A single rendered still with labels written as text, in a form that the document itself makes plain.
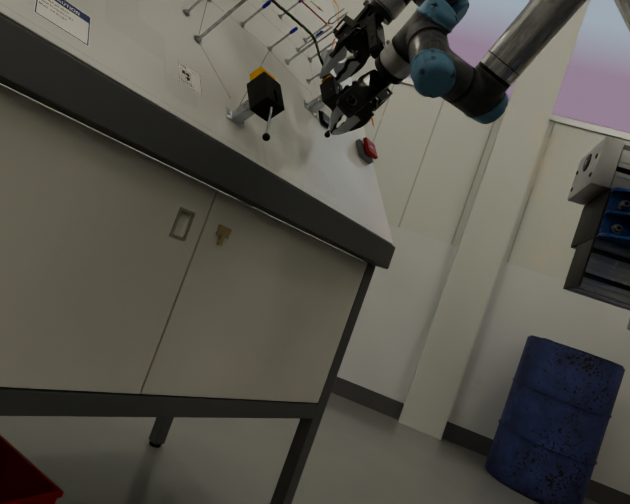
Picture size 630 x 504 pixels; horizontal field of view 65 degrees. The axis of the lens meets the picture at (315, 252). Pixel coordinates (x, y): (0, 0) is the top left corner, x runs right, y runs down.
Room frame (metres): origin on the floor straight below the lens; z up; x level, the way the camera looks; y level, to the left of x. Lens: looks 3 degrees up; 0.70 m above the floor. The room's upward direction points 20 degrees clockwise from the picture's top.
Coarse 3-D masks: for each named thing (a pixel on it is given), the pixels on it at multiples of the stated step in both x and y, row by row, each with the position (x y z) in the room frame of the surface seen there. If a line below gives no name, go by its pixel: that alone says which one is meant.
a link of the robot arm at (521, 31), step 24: (552, 0) 0.81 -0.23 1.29; (576, 0) 0.80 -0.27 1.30; (528, 24) 0.83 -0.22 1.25; (552, 24) 0.82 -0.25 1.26; (504, 48) 0.86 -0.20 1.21; (528, 48) 0.85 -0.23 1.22; (480, 72) 0.89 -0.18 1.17; (504, 72) 0.87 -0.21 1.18; (480, 96) 0.90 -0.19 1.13; (504, 96) 0.92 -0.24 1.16; (480, 120) 0.95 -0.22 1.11
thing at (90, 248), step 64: (0, 128) 0.63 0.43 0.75; (64, 128) 0.69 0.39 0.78; (0, 192) 0.65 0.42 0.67; (64, 192) 0.71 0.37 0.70; (128, 192) 0.78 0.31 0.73; (192, 192) 0.87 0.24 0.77; (0, 256) 0.68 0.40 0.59; (64, 256) 0.74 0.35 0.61; (128, 256) 0.81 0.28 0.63; (0, 320) 0.70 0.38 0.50; (64, 320) 0.77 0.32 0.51; (128, 320) 0.85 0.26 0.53; (0, 384) 0.72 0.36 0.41; (64, 384) 0.80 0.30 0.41; (128, 384) 0.88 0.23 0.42
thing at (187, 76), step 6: (180, 66) 0.83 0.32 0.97; (186, 66) 0.84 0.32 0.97; (180, 72) 0.82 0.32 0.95; (186, 72) 0.83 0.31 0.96; (192, 72) 0.85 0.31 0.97; (180, 78) 0.81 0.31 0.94; (186, 78) 0.83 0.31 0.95; (192, 78) 0.84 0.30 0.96; (198, 78) 0.86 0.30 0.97; (186, 84) 0.82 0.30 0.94; (192, 84) 0.84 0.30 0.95; (198, 84) 0.85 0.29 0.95; (198, 90) 0.84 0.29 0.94
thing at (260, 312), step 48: (240, 240) 0.98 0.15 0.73; (288, 240) 1.08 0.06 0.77; (192, 288) 0.92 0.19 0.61; (240, 288) 1.01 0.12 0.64; (288, 288) 1.12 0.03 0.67; (336, 288) 1.25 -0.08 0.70; (192, 336) 0.96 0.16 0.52; (240, 336) 1.05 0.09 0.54; (288, 336) 1.16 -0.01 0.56; (336, 336) 1.31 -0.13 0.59; (144, 384) 0.91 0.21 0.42; (192, 384) 0.99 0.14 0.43; (240, 384) 1.09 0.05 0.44; (288, 384) 1.21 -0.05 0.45
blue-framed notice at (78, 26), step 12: (36, 0) 0.62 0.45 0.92; (48, 0) 0.64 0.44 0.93; (60, 0) 0.65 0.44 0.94; (36, 12) 0.61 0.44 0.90; (48, 12) 0.63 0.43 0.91; (60, 12) 0.65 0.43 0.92; (72, 12) 0.67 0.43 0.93; (60, 24) 0.64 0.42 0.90; (72, 24) 0.66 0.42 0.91; (84, 24) 0.68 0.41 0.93; (72, 36) 0.65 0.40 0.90; (84, 36) 0.67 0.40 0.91
